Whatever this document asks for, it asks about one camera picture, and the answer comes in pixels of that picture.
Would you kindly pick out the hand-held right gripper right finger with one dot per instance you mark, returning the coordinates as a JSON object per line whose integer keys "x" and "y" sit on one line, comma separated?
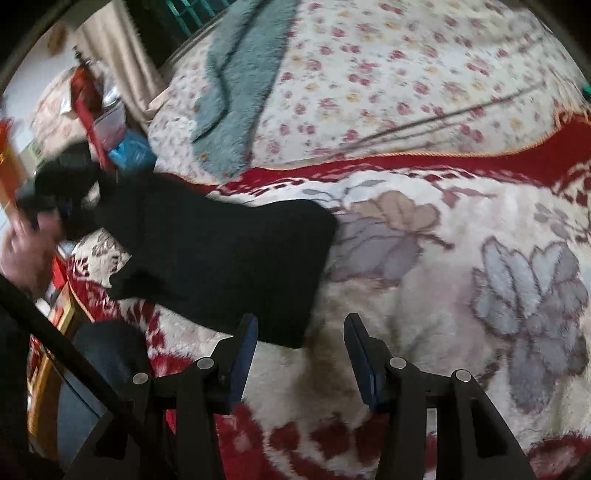
{"x": 362, "y": 360}

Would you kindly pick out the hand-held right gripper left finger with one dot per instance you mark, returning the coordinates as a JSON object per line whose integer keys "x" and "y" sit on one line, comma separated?
{"x": 244, "y": 355}

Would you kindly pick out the black pants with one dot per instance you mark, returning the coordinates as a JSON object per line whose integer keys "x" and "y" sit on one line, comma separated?
{"x": 207, "y": 258}

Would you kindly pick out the person's left hand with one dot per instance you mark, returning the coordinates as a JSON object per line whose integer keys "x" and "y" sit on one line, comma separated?
{"x": 23, "y": 263}

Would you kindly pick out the red orange packet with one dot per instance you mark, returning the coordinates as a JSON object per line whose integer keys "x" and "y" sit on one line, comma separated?
{"x": 9, "y": 170}

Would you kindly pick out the clear plastic container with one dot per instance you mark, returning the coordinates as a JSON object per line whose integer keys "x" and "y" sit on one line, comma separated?
{"x": 111, "y": 124}

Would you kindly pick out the blue plastic bag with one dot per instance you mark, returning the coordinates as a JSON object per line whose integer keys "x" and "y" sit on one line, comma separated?
{"x": 131, "y": 150}

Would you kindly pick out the red floral plush blanket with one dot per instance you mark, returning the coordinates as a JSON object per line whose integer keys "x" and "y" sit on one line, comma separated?
{"x": 438, "y": 286}

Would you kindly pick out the beige curtain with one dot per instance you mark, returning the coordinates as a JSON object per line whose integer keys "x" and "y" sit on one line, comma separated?
{"x": 120, "y": 55}

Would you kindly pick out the teal fuzzy towel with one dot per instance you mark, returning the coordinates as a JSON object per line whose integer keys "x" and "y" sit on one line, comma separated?
{"x": 244, "y": 92}

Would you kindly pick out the wooden cabinet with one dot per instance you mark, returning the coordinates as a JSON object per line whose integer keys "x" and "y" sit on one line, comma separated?
{"x": 41, "y": 392}

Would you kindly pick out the green window grille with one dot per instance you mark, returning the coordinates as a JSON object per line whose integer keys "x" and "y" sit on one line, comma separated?
{"x": 184, "y": 9}

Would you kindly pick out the white floral quilt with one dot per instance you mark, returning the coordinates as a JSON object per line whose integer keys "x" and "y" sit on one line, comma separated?
{"x": 392, "y": 69}

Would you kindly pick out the red plastic frame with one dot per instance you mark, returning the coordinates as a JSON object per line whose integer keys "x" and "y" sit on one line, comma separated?
{"x": 85, "y": 110}

